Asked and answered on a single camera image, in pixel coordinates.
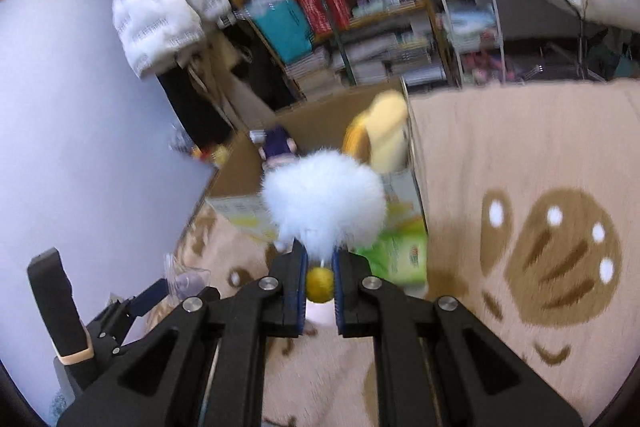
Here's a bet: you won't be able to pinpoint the yellow plush toy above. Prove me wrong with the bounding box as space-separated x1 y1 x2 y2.
342 89 411 175

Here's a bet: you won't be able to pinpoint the dark hanging clothes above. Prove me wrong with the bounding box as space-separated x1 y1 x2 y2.
157 27 301 148

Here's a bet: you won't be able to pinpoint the pile of papers and magazines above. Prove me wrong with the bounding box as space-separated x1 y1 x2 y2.
345 29 448 85

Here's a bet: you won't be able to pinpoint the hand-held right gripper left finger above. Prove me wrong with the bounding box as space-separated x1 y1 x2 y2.
57 239 308 427

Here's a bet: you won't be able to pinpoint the white fluffy plush toy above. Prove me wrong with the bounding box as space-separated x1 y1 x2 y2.
261 148 388 305

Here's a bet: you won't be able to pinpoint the white trolley cart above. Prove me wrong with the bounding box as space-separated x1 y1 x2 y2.
430 0 507 85

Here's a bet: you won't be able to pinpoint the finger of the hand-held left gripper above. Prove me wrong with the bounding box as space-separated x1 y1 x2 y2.
87 278 171 358

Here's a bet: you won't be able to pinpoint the printed cardboard box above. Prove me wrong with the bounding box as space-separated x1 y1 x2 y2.
205 77 430 243

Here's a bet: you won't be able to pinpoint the beige printed blanket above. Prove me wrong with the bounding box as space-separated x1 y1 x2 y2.
170 79 640 427

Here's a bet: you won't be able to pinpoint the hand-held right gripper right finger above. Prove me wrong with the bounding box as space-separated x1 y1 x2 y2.
332 249 583 427

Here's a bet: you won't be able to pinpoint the white puffer jacket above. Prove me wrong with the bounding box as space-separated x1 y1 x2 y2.
111 0 233 80

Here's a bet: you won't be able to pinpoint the stack of books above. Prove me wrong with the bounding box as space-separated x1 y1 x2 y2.
285 47 346 100

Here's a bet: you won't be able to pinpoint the purple plush doll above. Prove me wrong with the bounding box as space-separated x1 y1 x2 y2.
249 127 301 180

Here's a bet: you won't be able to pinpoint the clear plastic cup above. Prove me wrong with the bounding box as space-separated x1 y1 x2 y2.
165 252 211 303

